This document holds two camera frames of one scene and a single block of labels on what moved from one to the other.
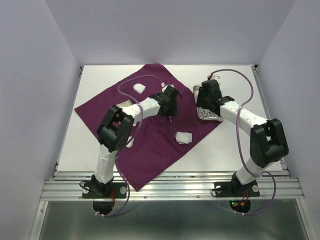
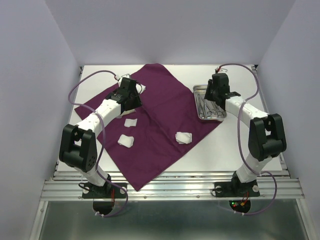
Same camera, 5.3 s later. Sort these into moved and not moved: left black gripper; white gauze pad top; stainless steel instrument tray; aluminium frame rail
Moved: left black gripper
Not moved: stainless steel instrument tray; white gauze pad top; aluminium frame rail
